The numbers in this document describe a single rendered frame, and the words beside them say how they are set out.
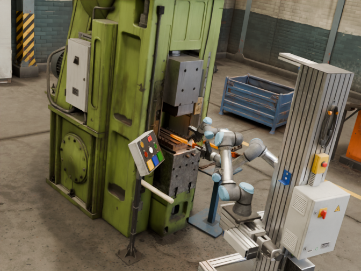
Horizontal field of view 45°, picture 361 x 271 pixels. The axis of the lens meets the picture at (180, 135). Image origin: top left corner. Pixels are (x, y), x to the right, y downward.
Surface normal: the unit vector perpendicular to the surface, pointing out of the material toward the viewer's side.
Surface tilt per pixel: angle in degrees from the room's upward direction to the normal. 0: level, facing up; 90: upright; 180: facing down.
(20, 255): 0
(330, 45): 90
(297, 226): 90
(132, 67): 89
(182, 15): 90
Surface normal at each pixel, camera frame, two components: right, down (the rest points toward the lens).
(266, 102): -0.65, 0.19
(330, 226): 0.47, 0.38
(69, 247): 0.13, -0.92
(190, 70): 0.70, 0.35
